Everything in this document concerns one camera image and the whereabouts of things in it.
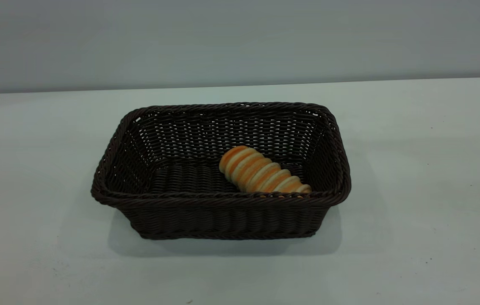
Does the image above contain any black woven wicker basket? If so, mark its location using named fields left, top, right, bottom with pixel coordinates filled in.
left=91, top=102, right=352, bottom=241

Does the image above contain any striped orange bread roll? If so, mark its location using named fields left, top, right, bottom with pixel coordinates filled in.
left=219, top=145, right=312, bottom=198

